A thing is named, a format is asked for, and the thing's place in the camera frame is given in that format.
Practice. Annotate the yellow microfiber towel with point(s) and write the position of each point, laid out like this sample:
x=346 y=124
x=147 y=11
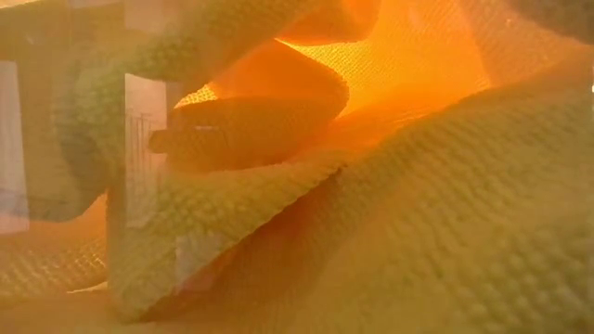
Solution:
x=394 y=60

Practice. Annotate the large pale green microfiber towel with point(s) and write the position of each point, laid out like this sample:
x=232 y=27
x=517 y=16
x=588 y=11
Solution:
x=464 y=222

